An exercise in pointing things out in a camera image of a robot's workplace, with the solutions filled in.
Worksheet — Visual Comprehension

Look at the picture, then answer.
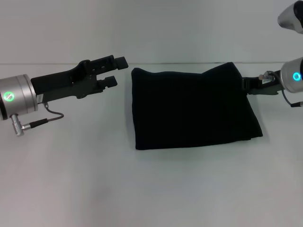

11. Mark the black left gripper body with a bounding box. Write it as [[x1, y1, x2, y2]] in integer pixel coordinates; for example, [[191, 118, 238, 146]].
[[30, 60, 106, 104]]

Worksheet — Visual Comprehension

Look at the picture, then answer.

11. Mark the clear network plug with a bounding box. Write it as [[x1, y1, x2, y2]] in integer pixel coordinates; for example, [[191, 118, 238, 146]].
[[258, 72, 277, 84]]

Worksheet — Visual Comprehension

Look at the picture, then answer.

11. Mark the grey left arm cable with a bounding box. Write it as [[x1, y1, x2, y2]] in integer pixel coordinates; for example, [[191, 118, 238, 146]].
[[10, 102, 65, 137]]

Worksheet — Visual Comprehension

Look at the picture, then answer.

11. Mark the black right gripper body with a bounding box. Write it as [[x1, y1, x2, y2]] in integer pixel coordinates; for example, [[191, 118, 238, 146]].
[[250, 70, 284, 96]]

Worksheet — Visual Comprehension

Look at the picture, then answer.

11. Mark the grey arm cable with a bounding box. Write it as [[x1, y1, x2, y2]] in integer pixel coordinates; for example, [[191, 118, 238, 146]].
[[10, 102, 65, 137], [281, 89, 303, 108]]

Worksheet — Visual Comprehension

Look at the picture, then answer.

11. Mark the grey right arm cable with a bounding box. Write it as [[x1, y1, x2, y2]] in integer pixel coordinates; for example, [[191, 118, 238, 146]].
[[281, 89, 303, 108]]

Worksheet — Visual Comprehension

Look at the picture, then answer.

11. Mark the black t-shirt with FREE print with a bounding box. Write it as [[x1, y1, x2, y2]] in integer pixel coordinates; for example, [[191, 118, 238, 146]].
[[131, 61, 264, 150]]

